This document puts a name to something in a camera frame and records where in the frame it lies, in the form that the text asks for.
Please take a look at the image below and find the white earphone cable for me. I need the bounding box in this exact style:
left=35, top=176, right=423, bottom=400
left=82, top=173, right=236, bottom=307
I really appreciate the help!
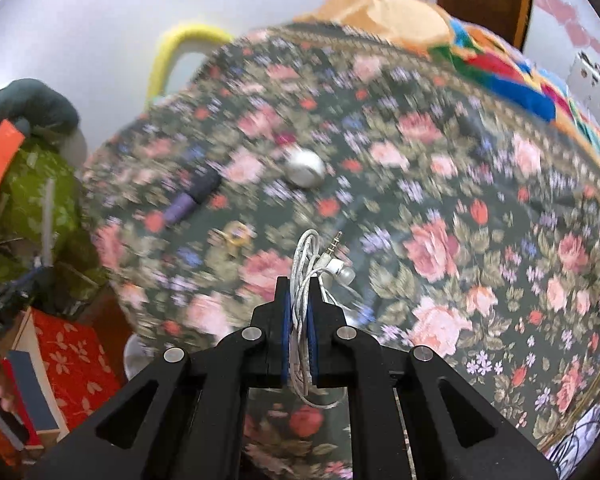
left=287, top=227, right=359, bottom=410

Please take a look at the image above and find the purple black lipstick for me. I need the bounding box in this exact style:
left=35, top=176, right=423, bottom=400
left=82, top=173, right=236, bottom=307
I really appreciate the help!
left=163, top=165, right=222, bottom=226

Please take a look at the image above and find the white tape roll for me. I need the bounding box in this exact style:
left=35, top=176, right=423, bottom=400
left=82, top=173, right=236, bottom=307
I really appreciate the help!
left=284, top=148, right=326, bottom=190

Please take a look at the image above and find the green leaf-pattern bag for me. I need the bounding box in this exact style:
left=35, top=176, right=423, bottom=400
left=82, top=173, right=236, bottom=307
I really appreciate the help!
left=0, top=139, right=106, bottom=318

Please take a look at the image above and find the red floral box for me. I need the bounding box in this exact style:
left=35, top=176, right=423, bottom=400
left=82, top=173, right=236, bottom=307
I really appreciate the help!
left=3, top=308, right=120, bottom=450

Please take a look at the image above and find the dark floral bedspread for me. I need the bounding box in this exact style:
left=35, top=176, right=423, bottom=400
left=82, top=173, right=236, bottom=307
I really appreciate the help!
left=82, top=23, right=600, bottom=479

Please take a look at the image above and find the dark grey cushion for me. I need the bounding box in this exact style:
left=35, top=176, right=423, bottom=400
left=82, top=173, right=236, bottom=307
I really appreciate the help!
left=0, top=78, right=80, bottom=136

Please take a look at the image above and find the yellow foam tube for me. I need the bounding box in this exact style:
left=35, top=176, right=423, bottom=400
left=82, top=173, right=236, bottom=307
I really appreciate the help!
left=145, top=21, right=234, bottom=107

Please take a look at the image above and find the white appliance box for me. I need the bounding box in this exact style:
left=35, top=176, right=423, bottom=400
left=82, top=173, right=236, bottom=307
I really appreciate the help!
left=567, top=51, right=600, bottom=125

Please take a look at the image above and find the orange colourful blanket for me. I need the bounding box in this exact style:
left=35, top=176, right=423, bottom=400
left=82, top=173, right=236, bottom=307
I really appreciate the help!
left=294, top=0, right=600, bottom=164

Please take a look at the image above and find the gold ring ornament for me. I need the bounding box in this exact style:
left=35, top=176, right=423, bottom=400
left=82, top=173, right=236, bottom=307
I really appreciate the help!
left=213, top=220, right=256, bottom=249

